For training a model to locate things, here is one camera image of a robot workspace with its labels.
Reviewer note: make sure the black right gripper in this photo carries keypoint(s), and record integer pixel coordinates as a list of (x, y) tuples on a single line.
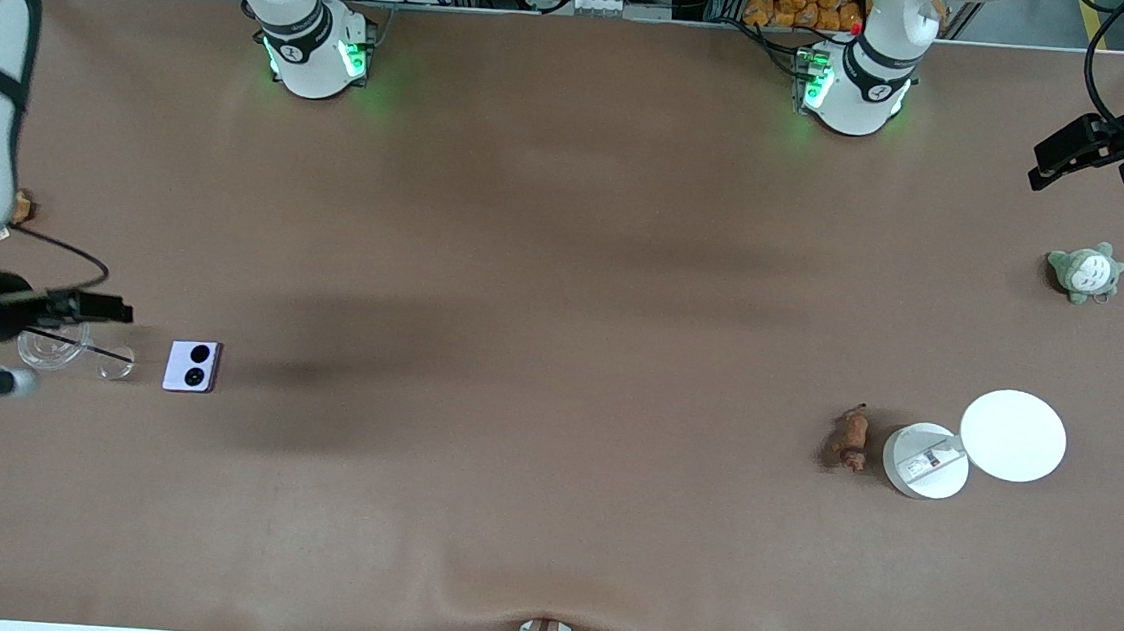
[(5, 304)]

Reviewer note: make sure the lilac flip phone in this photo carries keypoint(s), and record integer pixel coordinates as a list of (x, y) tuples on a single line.
[(192, 367)]

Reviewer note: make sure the brown lion statue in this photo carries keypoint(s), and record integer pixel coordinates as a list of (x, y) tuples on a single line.
[(851, 441)]

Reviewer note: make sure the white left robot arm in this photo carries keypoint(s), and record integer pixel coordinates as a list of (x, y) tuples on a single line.
[(866, 84)]

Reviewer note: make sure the black drinking straw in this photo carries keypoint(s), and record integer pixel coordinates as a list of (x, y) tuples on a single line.
[(103, 352)]

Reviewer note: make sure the clear plastic cup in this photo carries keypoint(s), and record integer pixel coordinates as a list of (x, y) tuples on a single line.
[(53, 351)]

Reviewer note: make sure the grey green Totoro plush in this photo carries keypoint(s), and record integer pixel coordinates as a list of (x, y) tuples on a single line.
[(1085, 272)]

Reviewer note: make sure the brown plush toy with tag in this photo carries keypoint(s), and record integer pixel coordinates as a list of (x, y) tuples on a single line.
[(23, 208)]

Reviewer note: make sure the white round disc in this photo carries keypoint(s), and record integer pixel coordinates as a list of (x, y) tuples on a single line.
[(1013, 436)]

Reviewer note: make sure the orange plush toy pile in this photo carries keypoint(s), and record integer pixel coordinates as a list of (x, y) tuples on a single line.
[(797, 3)]

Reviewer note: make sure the white round container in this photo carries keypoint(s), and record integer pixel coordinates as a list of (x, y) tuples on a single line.
[(921, 464)]

